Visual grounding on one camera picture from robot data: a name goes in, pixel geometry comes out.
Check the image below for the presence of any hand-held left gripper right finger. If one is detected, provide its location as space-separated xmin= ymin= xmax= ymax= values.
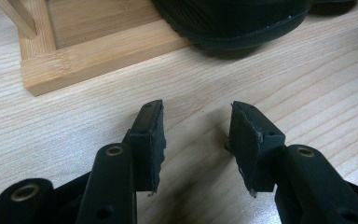
xmin=224 ymin=100 xmax=358 ymax=224

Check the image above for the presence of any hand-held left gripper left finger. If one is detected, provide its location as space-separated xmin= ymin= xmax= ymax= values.
xmin=76 ymin=99 xmax=168 ymax=224

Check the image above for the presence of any wooden three-tier shoe rack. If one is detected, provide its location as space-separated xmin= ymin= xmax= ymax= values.
xmin=0 ymin=0 xmax=195 ymax=97

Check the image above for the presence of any black leather shoe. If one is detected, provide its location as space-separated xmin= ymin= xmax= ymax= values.
xmin=150 ymin=0 xmax=313 ymax=52

